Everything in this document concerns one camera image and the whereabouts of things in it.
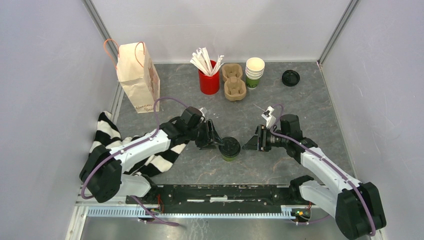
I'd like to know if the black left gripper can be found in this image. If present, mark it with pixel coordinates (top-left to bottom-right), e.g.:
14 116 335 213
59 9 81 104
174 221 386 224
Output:
186 119 225 151

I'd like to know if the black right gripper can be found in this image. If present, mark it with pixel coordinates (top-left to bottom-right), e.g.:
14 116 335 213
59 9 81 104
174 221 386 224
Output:
240 124 289 152

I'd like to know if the black plastic cup lid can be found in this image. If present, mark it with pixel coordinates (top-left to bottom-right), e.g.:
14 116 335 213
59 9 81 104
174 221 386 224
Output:
218 136 241 158

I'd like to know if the green paper coffee cup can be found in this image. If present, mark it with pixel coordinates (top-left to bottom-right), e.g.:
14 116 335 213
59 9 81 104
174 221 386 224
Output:
222 154 238 162

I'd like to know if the brown pulp cup carrier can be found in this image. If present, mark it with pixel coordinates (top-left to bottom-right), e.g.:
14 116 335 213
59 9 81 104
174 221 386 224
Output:
221 63 247 102

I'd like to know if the beige paper gift bag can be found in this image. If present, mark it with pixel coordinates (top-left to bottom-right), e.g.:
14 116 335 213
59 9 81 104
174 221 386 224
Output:
103 38 161 114

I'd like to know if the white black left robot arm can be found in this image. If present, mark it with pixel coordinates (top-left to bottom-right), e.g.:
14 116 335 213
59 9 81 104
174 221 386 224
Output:
79 106 224 204

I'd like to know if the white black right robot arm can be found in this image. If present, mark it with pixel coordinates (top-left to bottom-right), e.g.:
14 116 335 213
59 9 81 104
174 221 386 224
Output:
242 114 387 240

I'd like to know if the red straw holder cup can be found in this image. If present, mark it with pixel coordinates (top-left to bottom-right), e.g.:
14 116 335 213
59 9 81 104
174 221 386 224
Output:
198 69 220 95

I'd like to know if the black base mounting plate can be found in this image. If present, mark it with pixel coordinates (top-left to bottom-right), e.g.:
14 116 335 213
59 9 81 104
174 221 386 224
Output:
139 184 315 214

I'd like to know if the stack of black lids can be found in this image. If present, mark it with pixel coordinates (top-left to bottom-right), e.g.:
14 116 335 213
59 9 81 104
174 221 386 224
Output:
281 69 301 87

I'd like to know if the stack of paper cups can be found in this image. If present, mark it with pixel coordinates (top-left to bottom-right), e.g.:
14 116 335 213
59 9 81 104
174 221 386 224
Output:
245 57 265 90

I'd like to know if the white wrapped straws bundle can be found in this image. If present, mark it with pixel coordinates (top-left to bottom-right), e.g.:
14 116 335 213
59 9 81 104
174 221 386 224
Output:
189 47 224 77

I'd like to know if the black white striped cloth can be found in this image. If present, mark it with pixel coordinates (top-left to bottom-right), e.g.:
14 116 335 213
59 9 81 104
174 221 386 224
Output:
89 111 189 177

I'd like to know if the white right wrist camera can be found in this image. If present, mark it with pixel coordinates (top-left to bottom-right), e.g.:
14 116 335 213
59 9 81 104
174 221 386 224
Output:
261 106 276 130

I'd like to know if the white slotted cable duct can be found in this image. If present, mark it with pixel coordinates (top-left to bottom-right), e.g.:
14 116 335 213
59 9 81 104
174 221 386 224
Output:
87 206 295 220

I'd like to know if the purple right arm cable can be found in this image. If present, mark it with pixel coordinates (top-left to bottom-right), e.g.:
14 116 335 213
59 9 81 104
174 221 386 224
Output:
269 103 377 237

